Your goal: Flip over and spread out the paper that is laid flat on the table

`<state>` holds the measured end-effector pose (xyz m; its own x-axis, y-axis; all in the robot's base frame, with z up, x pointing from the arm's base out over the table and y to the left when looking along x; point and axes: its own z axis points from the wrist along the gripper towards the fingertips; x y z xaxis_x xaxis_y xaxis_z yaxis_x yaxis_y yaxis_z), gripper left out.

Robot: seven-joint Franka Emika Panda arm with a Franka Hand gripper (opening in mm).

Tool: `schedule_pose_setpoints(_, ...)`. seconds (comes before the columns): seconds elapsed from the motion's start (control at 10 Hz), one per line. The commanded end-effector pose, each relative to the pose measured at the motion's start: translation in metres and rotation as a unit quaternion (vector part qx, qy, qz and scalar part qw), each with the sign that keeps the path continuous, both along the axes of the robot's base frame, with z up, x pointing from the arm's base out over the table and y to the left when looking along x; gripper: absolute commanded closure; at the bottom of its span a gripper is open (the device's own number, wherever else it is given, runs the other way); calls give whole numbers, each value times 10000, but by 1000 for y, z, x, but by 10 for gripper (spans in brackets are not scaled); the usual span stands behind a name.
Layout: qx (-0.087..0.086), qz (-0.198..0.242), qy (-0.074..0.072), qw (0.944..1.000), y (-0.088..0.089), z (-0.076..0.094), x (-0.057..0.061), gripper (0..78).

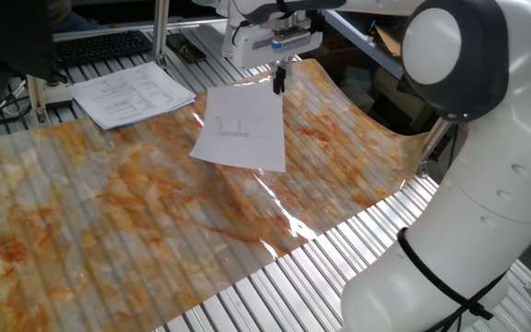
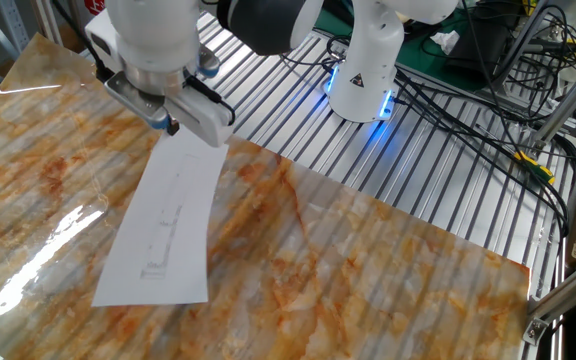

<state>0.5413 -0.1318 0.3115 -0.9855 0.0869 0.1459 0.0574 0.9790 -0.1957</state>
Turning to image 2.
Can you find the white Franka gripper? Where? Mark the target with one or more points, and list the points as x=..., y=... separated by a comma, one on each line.
x=208, y=122

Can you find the white printed paper sheet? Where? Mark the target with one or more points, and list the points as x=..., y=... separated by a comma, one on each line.
x=163, y=240

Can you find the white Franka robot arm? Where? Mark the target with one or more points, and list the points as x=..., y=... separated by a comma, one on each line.
x=153, y=35

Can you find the white sign with red print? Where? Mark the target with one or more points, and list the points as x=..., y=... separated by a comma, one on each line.
x=95, y=6

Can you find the grey slotted metal upright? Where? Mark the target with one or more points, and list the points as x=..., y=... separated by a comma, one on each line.
x=14, y=25

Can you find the orange marble pattern mat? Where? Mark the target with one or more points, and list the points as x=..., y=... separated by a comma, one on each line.
x=318, y=275

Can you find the green mat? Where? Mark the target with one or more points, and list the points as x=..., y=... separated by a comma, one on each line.
x=418, y=60

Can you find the crumpled white tissue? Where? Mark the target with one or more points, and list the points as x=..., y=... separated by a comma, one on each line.
x=445, y=41

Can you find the black bag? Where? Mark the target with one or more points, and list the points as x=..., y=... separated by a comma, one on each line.
x=483, y=50

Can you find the thin grey metal pole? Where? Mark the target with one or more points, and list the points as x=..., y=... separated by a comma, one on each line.
x=523, y=45

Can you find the silver mount plate blue knobs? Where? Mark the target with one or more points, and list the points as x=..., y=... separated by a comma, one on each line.
x=135, y=100

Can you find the thick aluminium frame post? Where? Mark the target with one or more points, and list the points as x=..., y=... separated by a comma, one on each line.
x=568, y=102

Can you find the aluminium rail with corner bracket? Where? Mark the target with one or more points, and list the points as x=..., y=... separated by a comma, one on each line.
x=568, y=295

